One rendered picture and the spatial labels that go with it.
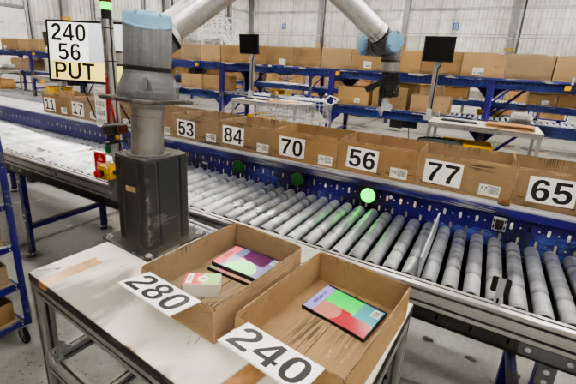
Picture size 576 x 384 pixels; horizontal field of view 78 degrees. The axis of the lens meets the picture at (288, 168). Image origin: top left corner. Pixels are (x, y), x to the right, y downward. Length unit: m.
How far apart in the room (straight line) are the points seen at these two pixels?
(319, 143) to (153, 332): 1.23
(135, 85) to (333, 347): 0.93
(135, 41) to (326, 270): 0.91
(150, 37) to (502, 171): 1.43
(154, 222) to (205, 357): 0.54
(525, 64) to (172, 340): 5.85
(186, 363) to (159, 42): 0.90
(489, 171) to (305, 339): 1.11
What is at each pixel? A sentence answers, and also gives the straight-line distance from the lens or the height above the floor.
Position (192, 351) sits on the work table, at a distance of 0.95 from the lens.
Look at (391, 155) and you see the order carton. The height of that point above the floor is 1.01.
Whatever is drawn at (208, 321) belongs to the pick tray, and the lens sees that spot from 0.93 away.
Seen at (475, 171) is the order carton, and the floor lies 1.00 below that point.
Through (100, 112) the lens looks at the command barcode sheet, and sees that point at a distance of 2.00.
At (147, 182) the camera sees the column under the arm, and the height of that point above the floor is 1.01.
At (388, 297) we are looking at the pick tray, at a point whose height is 0.79.
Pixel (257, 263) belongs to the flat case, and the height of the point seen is 0.78.
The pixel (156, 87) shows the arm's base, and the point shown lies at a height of 1.30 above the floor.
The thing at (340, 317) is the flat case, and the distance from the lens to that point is 1.02.
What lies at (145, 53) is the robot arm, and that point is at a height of 1.40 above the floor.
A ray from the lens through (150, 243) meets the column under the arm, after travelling 1.33.
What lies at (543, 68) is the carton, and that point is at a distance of 6.23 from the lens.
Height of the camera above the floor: 1.40
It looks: 16 degrees down
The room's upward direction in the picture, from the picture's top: 3 degrees clockwise
